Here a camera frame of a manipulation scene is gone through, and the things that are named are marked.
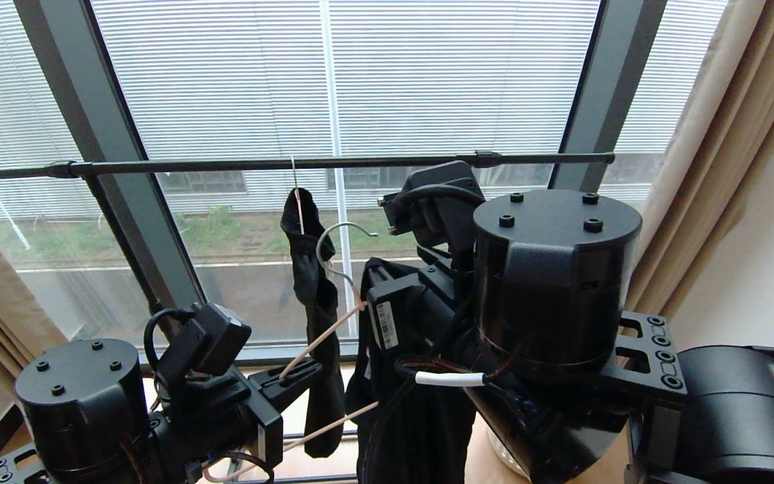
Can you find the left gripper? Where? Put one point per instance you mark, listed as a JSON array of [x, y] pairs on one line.
[[226, 430]]

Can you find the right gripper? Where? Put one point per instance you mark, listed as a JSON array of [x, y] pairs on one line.
[[414, 316]]

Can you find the pink clothes hanger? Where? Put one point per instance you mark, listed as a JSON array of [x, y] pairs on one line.
[[299, 208], [323, 341]]

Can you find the black garment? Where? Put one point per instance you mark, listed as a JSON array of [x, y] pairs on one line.
[[427, 437], [306, 269]]

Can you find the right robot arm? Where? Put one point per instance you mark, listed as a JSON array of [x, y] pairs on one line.
[[555, 282]]

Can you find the white laundry basket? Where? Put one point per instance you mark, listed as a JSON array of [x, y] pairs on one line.
[[504, 457]]

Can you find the black clothes rack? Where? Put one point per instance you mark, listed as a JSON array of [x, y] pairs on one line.
[[226, 164]]

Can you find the window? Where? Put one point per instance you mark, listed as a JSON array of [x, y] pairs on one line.
[[226, 81]]

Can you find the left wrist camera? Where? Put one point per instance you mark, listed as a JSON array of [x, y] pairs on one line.
[[216, 339]]

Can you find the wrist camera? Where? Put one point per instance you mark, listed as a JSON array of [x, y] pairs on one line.
[[216, 339], [441, 181]]

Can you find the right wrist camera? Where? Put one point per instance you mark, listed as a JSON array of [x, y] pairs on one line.
[[441, 181]]

